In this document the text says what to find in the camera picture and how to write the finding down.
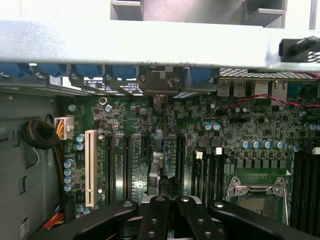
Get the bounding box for black sleeved wire bundle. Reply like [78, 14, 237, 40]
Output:
[21, 119, 66, 201]

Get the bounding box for black open PC case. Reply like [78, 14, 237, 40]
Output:
[0, 17, 320, 240]

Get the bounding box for red yellow power wires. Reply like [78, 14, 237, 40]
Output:
[41, 204, 66, 230]

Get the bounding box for white power connector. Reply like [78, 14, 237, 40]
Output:
[53, 114, 75, 141]

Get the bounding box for red black twisted wire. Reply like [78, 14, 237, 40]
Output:
[221, 93, 320, 114]

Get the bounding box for short black expansion slot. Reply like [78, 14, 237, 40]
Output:
[141, 136, 151, 159]

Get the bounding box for long black expansion slot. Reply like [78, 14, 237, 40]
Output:
[107, 133, 117, 205]
[175, 134, 186, 181]

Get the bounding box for CPU socket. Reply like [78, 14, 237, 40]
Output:
[226, 174, 292, 227]

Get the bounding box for green motherboard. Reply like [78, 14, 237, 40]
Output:
[59, 94, 320, 240]

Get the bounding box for white PCI expansion slot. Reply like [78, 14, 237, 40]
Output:
[84, 129, 98, 209]

